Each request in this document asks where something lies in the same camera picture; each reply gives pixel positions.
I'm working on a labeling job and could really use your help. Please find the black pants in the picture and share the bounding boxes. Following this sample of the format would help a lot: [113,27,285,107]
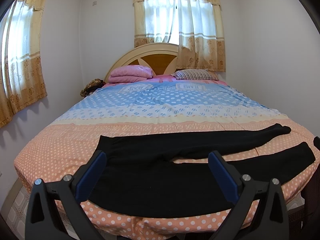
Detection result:
[89,124,316,218]

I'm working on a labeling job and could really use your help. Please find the brown patterned cloth bundle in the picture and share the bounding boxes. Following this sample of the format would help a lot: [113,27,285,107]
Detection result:
[80,79,106,98]

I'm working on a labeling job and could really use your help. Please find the beige curtain side window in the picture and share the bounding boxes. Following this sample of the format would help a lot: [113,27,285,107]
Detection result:
[1,0,47,127]

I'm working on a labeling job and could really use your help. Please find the polka dot bed sheet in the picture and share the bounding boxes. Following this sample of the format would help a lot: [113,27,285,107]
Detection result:
[14,77,319,239]

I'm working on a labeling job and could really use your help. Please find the striped pillow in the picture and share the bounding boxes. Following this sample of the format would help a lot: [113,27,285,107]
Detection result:
[171,69,219,81]

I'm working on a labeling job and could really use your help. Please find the folded pink blanket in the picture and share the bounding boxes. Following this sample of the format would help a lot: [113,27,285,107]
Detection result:
[108,65,153,83]

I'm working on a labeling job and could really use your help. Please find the cream wooden headboard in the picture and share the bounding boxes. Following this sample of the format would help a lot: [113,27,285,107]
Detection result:
[104,43,178,82]

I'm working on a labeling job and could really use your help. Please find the beige curtain centre window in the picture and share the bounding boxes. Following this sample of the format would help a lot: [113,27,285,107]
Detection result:
[133,0,226,72]

